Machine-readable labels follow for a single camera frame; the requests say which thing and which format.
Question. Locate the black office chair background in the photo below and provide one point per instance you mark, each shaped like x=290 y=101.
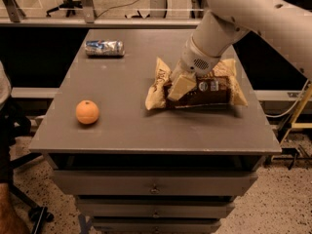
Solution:
x=69 y=5

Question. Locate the bottom grey drawer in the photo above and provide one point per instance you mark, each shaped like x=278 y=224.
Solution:
x=156 y=226

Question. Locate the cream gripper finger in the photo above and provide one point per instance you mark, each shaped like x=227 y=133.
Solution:
x=184 y=83

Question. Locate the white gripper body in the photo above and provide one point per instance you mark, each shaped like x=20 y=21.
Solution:
x=194 y=60

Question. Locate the middle grey drawer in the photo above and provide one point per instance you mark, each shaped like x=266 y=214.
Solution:
x=164 y=208

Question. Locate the silver blue redbull can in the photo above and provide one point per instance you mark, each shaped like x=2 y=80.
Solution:
x=104 y=48

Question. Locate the grey drawer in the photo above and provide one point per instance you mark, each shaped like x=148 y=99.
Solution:
x=164 y=208
x=155 y=183
x=156 y=226

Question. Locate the top grey drawer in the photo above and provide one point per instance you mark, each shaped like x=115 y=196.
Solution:
x=155 y=183

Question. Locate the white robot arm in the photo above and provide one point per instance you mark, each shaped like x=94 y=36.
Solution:
x=285 y=27

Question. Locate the grey drawer cabinet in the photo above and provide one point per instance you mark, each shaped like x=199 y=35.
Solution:
x=128 y=137

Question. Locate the brown sea salt chip bag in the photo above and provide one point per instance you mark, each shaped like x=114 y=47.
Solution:
x=219 y=86

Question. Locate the metal railing frame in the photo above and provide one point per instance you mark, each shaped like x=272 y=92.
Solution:
x=103 y=13

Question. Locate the yellow metal stand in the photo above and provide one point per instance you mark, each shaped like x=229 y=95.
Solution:
x=290 y=123

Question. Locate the orange fruit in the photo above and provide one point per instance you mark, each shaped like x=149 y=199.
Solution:
x=87 y=112

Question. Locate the black chair at left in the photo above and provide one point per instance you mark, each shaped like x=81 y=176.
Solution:
x=18 y=125

